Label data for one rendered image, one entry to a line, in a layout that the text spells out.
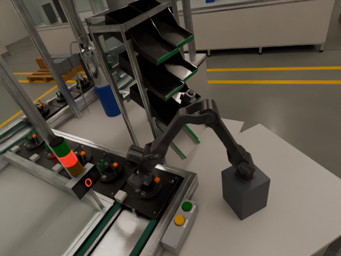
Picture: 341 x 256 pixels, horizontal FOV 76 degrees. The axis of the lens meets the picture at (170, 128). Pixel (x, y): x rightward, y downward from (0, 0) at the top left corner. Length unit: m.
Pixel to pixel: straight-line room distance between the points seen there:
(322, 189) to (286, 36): 3.68
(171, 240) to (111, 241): 0.28
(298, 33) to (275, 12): 0.54
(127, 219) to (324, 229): 0.83
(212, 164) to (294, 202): 0.43
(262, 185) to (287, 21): 3.86
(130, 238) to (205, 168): 0.53
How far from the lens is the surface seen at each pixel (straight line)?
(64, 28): 6.81
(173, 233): 0.97
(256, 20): 4.56
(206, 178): 1.22
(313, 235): 1.12
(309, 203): 1.19
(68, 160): 0.84
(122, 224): 1.11
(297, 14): 4.57
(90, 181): 0.93
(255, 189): 0.96
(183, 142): 1.17
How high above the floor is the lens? 1.82
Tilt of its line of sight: 38 degrees down
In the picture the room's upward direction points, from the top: 14 degrees counter-clockwise
